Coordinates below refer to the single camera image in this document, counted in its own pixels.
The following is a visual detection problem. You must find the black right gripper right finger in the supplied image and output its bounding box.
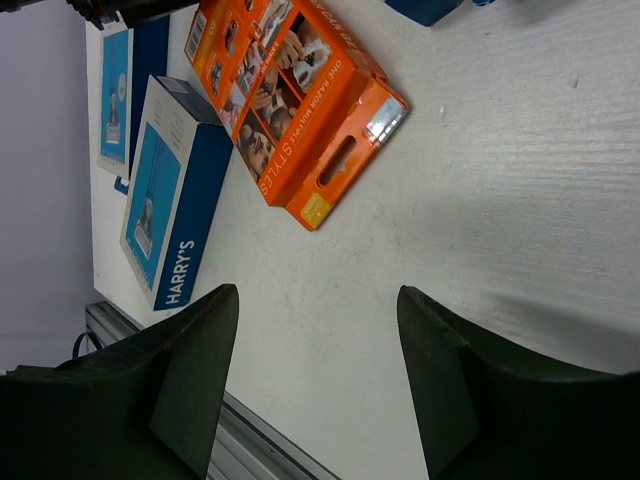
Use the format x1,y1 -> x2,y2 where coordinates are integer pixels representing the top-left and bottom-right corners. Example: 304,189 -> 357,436
396,286 -> 639,479

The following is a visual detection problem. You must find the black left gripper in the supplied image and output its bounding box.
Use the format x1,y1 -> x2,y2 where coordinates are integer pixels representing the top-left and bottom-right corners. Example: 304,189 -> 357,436
67,0 -> 199,30

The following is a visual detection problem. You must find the harry's razor box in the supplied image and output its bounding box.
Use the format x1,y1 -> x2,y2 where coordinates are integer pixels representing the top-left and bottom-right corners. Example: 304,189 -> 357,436
98,17 -> 170,195
120,75 -> 233,311
385,0 -> 495,29

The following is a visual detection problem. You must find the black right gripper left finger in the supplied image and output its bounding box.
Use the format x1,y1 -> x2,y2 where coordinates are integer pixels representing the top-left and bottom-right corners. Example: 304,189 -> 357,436
1,284 -> 239,479

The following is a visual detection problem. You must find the orange styler box back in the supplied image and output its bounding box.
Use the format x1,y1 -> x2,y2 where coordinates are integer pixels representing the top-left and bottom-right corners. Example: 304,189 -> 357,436
184,1 -> 409,231

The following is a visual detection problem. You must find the aluminium rail base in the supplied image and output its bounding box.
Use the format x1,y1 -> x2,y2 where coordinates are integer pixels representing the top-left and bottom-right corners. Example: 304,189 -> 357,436
83,299 -> 341,480

